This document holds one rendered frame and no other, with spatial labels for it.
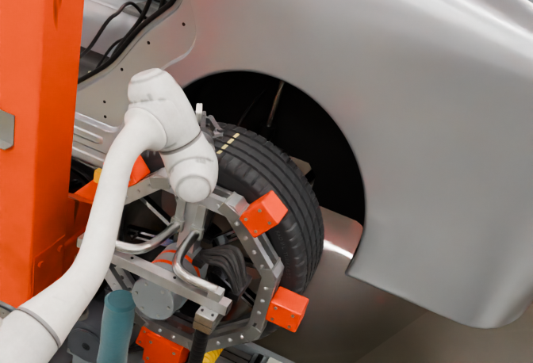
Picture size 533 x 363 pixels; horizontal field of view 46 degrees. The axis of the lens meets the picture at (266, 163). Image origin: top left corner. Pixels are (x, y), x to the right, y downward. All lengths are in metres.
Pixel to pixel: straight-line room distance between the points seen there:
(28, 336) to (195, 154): 0.48
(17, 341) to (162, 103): 0.51
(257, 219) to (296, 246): 0.17
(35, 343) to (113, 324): 0.75
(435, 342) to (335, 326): 0.49
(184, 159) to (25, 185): 0.62
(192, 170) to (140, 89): 0.19
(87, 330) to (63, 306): 1.09
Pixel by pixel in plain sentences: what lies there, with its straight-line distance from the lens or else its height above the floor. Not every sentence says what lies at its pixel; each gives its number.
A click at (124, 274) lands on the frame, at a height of 0.70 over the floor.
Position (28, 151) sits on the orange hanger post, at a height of 1.10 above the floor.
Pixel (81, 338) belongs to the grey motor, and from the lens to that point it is 2.28.
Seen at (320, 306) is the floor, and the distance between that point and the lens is 3.13.
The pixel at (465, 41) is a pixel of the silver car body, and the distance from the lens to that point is 1.75.
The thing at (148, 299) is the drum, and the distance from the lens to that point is 1.70.
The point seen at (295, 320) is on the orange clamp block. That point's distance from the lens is 1.73.
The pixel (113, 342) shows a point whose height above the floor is 0.61.
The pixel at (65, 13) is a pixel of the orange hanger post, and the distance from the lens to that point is 1.65.
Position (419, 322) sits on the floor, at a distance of 3.29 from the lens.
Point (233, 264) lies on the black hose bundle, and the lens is 1.57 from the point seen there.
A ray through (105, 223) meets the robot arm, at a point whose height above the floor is 1.29.
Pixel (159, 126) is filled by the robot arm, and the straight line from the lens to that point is 1.26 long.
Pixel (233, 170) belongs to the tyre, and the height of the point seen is 1.16.
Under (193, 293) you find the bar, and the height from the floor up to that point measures 0.97.
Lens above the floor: 2.02
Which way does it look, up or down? 29 degrees down
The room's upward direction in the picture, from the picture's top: 15 degrees clockwise
